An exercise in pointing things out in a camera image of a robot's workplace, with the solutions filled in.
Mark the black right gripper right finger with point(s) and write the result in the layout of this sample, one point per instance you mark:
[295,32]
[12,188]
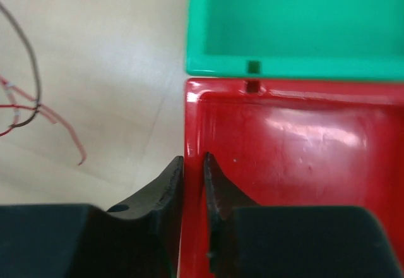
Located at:
[250,240]

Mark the far green plastic bin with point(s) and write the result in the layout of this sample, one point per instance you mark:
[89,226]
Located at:
[327,39]

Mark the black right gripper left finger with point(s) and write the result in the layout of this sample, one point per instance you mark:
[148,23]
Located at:
[139,236]

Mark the red plastic bin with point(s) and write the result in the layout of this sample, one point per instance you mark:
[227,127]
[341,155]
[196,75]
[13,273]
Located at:
[285,142]

